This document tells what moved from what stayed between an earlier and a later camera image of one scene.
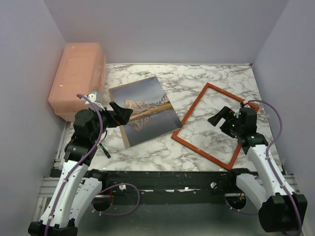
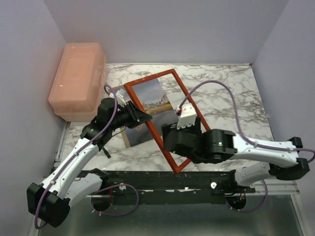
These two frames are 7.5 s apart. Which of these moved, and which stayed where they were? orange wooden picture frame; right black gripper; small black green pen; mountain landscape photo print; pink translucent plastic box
Moved: right black gripper; orange wooden picture frame
Stayed: pink translucent plastic box; small black green pen; mountain landscape photo print
